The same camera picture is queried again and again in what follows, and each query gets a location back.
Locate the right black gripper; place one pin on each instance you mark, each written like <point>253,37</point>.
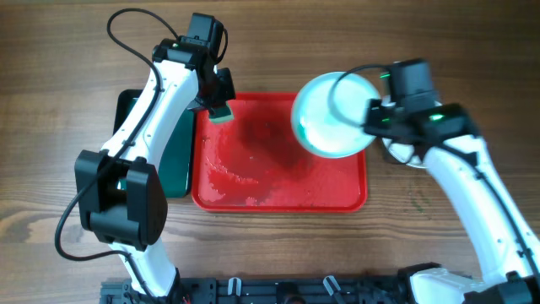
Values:
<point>373,106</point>

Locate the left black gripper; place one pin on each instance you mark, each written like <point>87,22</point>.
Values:
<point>227,93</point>

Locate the green yellow sponge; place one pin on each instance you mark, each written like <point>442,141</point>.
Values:
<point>221,114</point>

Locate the white plate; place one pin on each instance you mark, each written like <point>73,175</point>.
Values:
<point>328,114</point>
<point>400,154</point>

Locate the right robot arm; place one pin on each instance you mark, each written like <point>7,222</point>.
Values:
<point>455,154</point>

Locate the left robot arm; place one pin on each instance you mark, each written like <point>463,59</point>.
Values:
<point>119,194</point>

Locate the red plastic tray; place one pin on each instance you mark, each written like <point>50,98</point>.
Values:
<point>254,164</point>

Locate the dark green tray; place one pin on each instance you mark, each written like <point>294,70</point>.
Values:
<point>175,169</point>

